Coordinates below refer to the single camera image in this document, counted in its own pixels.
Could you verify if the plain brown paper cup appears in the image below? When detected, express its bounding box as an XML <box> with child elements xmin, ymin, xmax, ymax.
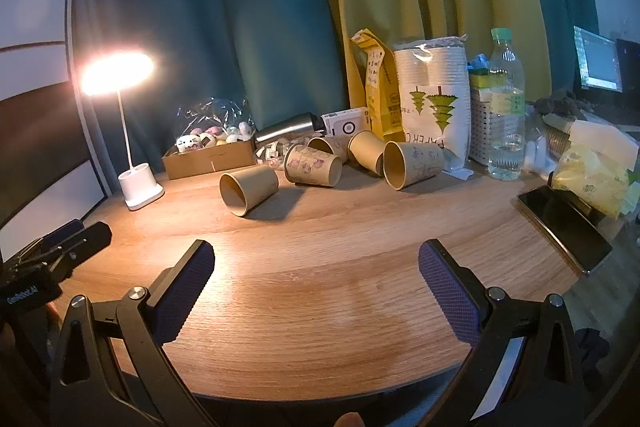
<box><xmin>219</xmin><ymin>166</ymin><xmax>279</xmax><ymax>217</ymax></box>

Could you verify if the right lying paper cup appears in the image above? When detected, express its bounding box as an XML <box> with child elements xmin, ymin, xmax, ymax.
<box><xmin>383</xmin><ymin>141</ymin><xmax>445</xmax><ymax>191</ymax></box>

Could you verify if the lying paper cup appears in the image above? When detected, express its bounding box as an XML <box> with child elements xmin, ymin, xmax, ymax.
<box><xmin>383</xmin><ymin>141</ymin><xmax>445</xmax><ymax>191</ymax></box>
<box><xmin>307</xmin><ymin>136</ymin><xmax>348</xmax><ymax>164</ymax></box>

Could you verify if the flower printed paper cup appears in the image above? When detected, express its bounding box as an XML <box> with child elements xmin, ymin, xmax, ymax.
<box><xmin>284</xmin><ymin>145</ymin><xmax>343</xmax><ymax>187</ymax></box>

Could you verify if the middle brown paper cup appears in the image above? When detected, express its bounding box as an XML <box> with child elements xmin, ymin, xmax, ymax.
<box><xmin>348</xmin><ymin>130</ymin><xmax>385</xmax><ymax>176</ymax></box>

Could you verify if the rear lying paper cup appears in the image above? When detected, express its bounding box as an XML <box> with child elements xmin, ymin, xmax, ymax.
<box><xmin>307</xmin><ymin>136</ymin><xmax>348</xmax><ymax>164</ymax></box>

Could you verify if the packaged paper cup stack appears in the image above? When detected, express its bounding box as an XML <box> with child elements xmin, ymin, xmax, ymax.
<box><xmin>394</xmin><ymin>36</ymin><xmax>471</xmax><ymax>172</ymax></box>

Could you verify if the operator fingertip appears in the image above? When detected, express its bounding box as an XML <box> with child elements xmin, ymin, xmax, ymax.
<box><xmin>334</xmin><ymin>412</ymin><xmax>364</xmax><ymax>427</ymax></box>

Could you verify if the black smartphone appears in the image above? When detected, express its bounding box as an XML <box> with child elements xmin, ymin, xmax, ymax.
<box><xmin>516</xmin><ymin>185</ymin><xmax>612</xmax><ymax>277</ymax></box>

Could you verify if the cardboard box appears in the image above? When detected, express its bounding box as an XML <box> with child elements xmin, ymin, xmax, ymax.
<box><xmin>162</xmin><ymin>141</ymin><xmax>256</xmax><ymax>180</ymax></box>

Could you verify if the white desk lamp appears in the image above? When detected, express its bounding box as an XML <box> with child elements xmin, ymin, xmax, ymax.
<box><xmin>80</xmin><ymin>50</ymin><xmax>164</xmax><ymax>211</ymax></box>

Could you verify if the yellow tissue pack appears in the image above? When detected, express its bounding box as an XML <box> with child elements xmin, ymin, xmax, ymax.
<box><xmin>551</xmin><ymin>144</ymin><xmax>630</xmax><ymax>219</ymax></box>

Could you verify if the clear bag of toys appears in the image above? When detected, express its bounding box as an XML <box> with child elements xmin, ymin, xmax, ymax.
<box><xmin>174</xmin><ymin>98</ymin><xmax>256</xmax><ymax>154</ymax></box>

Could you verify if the small clear candy bag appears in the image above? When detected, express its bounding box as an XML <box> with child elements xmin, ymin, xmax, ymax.
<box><xmin>256</xmin><ymin>139</ymin><xmax>293</xmax><ymax>170</ymax></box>

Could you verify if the clear water bottle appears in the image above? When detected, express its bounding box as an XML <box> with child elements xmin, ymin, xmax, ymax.
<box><xmin>488</xmin><ymin>28</ymin><xmax>526</xmax><ymax>181</ymax></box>

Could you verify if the white perforated basket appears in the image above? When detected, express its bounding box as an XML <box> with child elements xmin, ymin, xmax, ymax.
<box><xmin>470</xmin><ymin>72</ymin><xmax>504</xmax><ymax>167</ymax></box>

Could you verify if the stainless steel thermos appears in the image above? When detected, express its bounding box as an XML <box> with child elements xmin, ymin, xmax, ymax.
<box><xmin>255</xmin><ymin>113</ymin><xmax>326</xmax><ymax>146</ymax></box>

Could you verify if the yellow paper bag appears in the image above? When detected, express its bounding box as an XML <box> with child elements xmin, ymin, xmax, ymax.
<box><xmin>352</xmin><ymin>28</ymin><xmax>405</xmax><ymax>142</ymax></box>

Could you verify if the small white printed box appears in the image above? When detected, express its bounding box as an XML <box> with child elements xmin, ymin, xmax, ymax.
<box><xmin>321</xmin><ymin>107</ymin><xmax>371</xmax><ymax>136</ymax></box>

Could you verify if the teal curtain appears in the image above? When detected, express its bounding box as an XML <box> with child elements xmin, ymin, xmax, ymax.
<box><xmin>67</xmin><ymin>0</ymin><xmax>348</xmax><ymax>178</ymax></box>

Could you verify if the computer monitor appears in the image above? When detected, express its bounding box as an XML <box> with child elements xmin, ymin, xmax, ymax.
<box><xmin>574</xmin><ymin>26</ymin><xmax>623</xmax><ymax>93</ymax></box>

